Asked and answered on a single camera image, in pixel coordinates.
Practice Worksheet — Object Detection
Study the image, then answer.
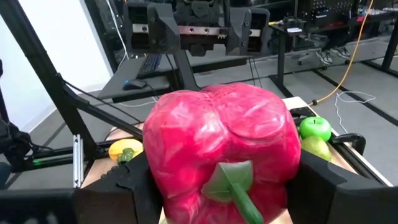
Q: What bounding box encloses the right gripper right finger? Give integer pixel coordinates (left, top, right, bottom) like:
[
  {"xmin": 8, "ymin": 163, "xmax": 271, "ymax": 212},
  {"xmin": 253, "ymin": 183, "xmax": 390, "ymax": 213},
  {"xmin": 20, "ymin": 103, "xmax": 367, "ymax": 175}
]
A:
[{"xmin": 287, "ymin": 149, "xmax": 398, "ymax": 224}]

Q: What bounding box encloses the red bell pepper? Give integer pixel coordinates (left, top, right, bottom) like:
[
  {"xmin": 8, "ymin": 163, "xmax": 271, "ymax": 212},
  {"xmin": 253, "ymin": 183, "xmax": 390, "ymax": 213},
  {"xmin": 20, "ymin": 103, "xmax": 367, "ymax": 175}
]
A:
[{"xmin": 142, "ymin": 82, "xmax": 302, "ymax": 224}]

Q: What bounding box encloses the black cluttered desk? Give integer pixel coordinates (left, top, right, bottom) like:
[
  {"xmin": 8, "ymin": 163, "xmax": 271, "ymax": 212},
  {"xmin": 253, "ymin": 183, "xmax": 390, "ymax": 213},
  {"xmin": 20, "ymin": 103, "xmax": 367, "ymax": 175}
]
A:
[{"xmin": 267, "ymin": 12, "xmax": 398, "ymax": 98}]

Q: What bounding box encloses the thin white cable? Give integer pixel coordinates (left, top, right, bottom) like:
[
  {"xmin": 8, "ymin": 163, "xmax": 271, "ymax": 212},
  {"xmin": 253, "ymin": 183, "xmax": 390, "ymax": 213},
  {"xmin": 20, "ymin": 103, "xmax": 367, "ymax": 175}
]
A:
[{"xmin": 334, "ymin": 90, "xmax": 377, "ymax": 134}]

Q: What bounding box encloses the black grape bunch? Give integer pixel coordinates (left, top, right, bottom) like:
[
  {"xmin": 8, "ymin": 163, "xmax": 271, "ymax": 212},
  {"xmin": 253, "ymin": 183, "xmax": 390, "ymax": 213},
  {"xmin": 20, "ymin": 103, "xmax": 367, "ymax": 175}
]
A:
[{"xmin": 99, "ymin": 166, "xmax": 124, "ymax": 180}]

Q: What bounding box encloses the black keyboard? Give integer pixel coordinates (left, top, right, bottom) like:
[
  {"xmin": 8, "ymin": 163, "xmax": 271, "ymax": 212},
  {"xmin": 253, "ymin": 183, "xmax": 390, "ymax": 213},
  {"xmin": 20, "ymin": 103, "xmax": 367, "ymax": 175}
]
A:
[{"xmin": 136, "ymin": 53, "xmax": 164, "ymax": 79}]

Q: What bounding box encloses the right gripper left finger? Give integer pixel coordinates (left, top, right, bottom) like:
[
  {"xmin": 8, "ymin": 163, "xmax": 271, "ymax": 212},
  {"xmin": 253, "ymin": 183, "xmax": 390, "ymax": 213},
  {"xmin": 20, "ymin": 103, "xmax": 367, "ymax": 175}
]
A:
[{"xmin": 74, "ymin": 152, "xmax": 164, "ymax": 224}]

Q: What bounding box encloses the black computer mouse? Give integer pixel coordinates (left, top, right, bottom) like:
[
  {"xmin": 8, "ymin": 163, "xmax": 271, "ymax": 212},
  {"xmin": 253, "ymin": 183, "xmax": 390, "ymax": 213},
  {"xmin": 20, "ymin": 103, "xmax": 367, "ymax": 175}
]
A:
[{"xmin": 123, "ymin": 78, "xmax": 147, "ymax": 91}]

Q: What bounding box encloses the yellow power cable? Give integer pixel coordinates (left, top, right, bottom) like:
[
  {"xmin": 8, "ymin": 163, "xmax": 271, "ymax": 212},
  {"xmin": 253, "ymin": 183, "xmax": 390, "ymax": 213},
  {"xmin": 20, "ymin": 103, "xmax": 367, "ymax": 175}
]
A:
[{"xmin": 309, "ymin": 0, "xmax": 375, "ymax": 106}]

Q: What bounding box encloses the black device with cables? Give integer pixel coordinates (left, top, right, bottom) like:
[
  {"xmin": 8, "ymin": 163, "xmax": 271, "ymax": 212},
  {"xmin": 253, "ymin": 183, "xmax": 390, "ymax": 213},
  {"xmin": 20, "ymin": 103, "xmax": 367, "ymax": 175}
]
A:
[{"xmin": 0, "ymin": 58, "xmax": 35, "ymax": 172}]

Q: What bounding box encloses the bright green apple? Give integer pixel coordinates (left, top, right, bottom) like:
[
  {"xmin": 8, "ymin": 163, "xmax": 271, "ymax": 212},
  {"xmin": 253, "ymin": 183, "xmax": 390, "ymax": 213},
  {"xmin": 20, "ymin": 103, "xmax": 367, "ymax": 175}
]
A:
[{"xmin": 298, "ymin": 116, "xmax": 333, "ymax": 142}]

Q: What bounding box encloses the light green pear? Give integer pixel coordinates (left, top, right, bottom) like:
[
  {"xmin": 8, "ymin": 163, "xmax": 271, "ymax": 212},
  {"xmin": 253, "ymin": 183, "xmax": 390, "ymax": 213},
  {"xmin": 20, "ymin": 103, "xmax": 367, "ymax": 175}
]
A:
[{"xmin": 300, "ymin": 136, "xmax": 333, "ymax": 162}]

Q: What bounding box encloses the person's shoe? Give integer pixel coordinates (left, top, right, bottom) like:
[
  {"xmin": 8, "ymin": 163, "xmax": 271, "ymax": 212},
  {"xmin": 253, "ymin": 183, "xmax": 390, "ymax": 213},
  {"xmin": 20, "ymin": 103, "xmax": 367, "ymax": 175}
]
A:
[
  {"xmin": 315, "ymin": 49, "xmax": 335, "ymax": 65},
  {"xmin": 331, "ymin": 45, "xmax": 352, "ymax": 60}
]

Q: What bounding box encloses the silver metal bracket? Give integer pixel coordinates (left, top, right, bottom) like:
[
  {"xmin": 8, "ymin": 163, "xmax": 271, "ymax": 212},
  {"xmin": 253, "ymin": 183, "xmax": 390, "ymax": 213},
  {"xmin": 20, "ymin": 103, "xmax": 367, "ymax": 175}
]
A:
[{"xmin": 73, "ymin": 134, "xmax": 85, "ymax": 189}]

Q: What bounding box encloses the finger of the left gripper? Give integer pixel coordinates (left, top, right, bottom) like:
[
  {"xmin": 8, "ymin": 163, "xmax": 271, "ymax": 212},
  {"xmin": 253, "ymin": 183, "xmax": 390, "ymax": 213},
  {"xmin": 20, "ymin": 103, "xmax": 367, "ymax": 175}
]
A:
[
  {"xmin": 225, "ymin": 7, "xmax": 252, "ymax": 56},
  {"xmin": 147, "ymin": 3, "xmax": 180, "ymax": 54}
]

